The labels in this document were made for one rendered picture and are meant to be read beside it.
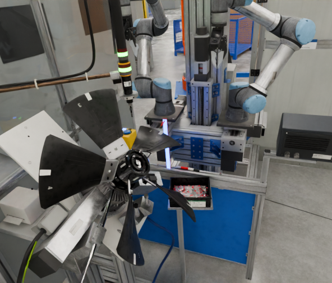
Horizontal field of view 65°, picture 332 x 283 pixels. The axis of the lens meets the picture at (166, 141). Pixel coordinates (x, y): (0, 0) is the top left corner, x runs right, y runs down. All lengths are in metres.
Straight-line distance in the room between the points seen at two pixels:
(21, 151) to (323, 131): 1.22
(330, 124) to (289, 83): 1.49
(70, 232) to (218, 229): 1.09
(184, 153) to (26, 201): 1.04
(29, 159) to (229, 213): 1.15
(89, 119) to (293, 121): 0.88
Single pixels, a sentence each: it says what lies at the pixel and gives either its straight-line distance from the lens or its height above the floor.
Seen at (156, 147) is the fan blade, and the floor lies 1.18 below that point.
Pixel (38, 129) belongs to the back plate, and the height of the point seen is 1.32.
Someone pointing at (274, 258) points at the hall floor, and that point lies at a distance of 2.28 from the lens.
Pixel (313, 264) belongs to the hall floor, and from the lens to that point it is 2.34.
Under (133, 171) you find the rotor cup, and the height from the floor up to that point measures 1.22.
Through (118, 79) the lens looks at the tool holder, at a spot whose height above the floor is 1.53.
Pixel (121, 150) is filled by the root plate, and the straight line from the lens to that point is 1.07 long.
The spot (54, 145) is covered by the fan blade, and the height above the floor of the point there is 1.40.
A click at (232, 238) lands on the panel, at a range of 1.86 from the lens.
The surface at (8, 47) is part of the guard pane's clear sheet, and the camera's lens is 1.56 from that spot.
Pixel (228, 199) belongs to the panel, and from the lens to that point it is 1.62.
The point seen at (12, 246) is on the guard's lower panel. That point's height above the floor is 0.65.
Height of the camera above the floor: 1.80
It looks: 31 degrees down
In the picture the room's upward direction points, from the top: 5 degrees counter-clockwise
